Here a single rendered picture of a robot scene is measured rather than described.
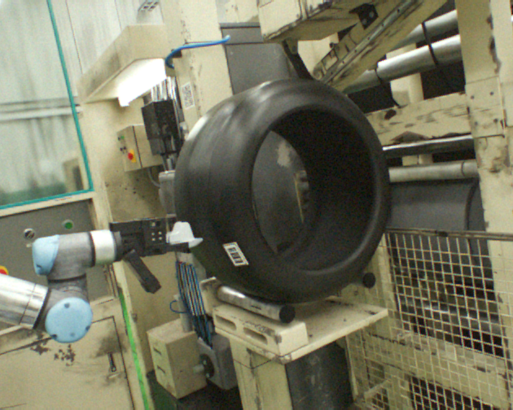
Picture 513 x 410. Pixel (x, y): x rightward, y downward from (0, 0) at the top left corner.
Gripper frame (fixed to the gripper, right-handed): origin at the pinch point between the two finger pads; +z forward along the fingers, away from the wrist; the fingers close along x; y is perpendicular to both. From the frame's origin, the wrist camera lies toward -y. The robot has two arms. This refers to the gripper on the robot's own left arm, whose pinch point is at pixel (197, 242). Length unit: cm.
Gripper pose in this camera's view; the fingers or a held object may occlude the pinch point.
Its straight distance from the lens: 115.2
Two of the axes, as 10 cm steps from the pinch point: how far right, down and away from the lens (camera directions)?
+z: 8.5, -1.0, 5.2
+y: -0.9, -10.0, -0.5
